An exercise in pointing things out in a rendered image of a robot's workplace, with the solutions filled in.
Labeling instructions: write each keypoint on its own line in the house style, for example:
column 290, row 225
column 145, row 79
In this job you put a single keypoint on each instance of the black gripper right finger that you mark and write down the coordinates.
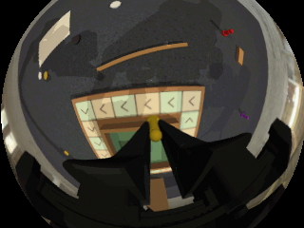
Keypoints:
column 191, row 159

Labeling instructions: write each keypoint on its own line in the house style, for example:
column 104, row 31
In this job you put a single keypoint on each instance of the yellow game pawn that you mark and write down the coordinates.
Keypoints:
column 155, row 134

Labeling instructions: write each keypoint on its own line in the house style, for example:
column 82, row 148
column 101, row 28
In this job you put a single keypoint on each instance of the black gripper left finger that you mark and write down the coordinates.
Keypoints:
column 128, row 169

